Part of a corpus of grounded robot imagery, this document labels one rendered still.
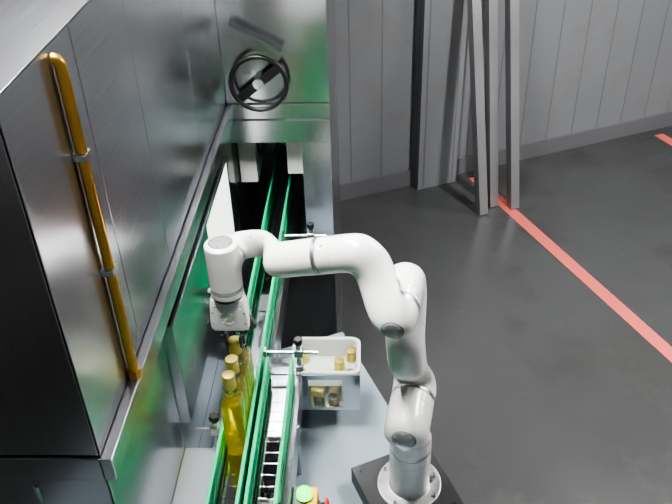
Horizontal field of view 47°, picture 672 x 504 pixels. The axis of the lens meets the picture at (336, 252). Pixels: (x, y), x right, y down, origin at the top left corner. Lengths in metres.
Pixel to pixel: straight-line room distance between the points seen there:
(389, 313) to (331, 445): 0.93
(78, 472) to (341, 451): 1.16
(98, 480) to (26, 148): 0.70
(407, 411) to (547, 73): 3.93
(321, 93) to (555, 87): 3.16
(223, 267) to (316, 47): 1.10
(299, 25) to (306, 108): 0.31
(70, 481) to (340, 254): 0.74
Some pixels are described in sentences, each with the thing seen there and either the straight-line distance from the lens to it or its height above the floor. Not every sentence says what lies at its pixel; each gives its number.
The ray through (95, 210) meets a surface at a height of 1.99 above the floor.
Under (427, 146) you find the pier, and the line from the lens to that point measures 5.26.
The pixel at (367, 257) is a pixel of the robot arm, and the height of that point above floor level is 1.70.
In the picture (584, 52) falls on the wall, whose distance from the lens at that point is 5.80.
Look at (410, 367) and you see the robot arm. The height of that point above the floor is 1.37.
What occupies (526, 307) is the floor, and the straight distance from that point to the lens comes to 4.41.
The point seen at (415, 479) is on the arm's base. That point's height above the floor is 0.91.
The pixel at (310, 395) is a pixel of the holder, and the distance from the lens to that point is 2.56.
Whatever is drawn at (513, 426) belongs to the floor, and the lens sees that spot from 3.75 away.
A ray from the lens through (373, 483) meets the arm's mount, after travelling 2.44.
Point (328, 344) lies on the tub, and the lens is 2.61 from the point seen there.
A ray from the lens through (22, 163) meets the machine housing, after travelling 1.25.
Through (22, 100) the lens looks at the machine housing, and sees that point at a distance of 1.26.
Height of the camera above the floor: 2.73
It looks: 35 degrees down
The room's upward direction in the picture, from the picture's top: 2 degrees counter-clockwise
